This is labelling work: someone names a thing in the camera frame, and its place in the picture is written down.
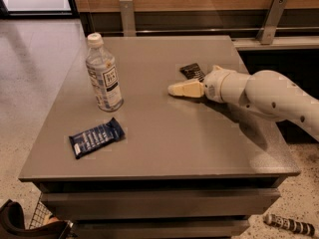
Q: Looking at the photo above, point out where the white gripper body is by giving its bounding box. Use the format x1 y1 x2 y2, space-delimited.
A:
203 65 238 103

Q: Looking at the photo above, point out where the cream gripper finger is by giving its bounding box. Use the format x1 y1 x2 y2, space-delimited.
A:
167 79 204 98

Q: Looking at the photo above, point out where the black chocolate rxbar wrapper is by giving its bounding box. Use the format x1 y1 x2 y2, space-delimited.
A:
179 63 205 82

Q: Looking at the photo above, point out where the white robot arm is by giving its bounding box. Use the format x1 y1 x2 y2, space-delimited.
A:
167 66 319 140

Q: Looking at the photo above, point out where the blue rxbar wrapper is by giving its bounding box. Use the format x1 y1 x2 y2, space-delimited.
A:
69 118 125 159

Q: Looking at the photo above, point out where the grey drawer cabinet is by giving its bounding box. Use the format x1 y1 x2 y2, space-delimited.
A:
20 36 299 239

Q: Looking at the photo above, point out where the clear plastic water bottle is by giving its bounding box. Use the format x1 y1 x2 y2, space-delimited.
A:
86 33 124 112

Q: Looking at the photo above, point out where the black white patterned stick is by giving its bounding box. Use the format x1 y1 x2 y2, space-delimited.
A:
263 214 319 238

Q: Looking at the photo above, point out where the right metal bracket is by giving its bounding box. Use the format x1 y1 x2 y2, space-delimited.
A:
256 0 288 45

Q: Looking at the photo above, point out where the metal bracket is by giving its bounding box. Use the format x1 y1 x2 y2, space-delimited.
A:
256 0 288 45
120 0 137 37

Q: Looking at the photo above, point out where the left metal bracket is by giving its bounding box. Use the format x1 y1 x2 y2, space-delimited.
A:
120 0 137 37

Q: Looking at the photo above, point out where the wire mesh basket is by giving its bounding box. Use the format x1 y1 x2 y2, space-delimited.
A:
28 199 52 229

